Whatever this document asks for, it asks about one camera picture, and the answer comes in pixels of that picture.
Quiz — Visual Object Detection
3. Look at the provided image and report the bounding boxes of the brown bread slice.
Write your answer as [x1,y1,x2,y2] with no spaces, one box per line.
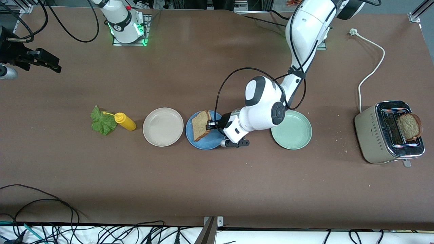
[192,110,212,142]
[397,113,423,141]

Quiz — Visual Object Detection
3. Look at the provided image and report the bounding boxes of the green lettuce leaf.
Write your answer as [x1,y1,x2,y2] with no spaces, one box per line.
[90,105,118,136]

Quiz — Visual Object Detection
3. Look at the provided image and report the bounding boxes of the yellow squeeze bottle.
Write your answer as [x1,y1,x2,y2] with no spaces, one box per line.
[102,111,137,131]

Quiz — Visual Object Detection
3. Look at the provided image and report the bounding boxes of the blue round plate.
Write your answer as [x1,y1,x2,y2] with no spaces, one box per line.
[185,110,227,150]

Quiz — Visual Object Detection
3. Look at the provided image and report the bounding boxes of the beige round plate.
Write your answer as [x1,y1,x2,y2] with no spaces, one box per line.
[142,107,184,147]

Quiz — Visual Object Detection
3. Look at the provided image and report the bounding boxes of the pale green round plate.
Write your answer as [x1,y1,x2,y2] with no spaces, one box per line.
[271,110,312,150]

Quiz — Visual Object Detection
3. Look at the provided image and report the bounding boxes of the beige chrome toaster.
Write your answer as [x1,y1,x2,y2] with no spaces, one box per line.
[354,100,425,167]

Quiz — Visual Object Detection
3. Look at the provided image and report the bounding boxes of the black looping cable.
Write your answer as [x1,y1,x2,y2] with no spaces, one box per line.
[44,0,99,43]

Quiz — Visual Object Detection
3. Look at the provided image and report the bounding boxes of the aluminium frame profile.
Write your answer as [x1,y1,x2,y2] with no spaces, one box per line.
[409,0,428,23]
[0,0,33,15]

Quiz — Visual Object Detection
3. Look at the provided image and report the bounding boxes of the metal table bracket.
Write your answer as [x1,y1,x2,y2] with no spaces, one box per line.
[195,216,224,244]

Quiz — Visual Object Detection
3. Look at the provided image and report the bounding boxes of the black base cable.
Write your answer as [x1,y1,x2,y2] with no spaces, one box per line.
[242,9,293,29]

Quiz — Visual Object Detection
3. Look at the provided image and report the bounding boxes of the black floor loop cable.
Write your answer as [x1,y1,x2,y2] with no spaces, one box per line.
[0,184,80,244]

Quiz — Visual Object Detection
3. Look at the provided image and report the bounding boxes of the white toaster power cable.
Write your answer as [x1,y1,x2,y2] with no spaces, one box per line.
[349,28,386,113]

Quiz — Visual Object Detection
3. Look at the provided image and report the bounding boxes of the teal cable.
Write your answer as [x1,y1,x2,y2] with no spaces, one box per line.
[0,221,48,244]

